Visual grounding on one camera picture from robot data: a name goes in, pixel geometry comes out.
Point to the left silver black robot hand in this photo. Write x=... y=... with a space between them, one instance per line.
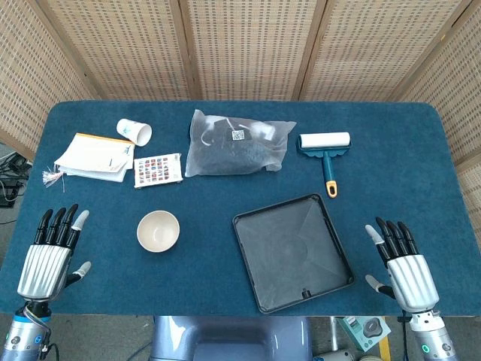
x=43 y=263

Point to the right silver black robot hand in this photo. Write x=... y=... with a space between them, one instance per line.
x=409 y=278

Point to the cream ceramic bowl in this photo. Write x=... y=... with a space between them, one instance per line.
x=158 y=235

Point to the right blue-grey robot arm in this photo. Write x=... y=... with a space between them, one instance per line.
x=432 y=336

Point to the black square plastic tray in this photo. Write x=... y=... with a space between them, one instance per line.
x=291 y=252

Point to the teal product box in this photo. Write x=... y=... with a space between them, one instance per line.
x=363 y=331

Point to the metal table leg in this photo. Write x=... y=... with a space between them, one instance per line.
x=333 y=332

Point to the blue table cloth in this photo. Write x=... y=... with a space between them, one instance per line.
x=394 y=180

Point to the white rounded device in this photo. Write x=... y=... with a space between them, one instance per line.
x=336 y=356

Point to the white booklet with tassel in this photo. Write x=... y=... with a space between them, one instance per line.
x=94 y=158

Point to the card with coloured picture grid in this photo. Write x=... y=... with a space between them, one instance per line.
x=158 y=170

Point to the blue lint roller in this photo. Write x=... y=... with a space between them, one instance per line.
x=325 y=150

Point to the white paper cup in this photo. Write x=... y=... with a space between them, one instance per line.
x=134 y=131

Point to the blue-grey robot torso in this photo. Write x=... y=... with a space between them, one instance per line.
x=229 y=338

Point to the translucent bag with dark contents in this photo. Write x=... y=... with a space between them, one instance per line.
x=236 y=148

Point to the woven folding screen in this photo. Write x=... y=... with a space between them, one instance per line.
x=248 y=49

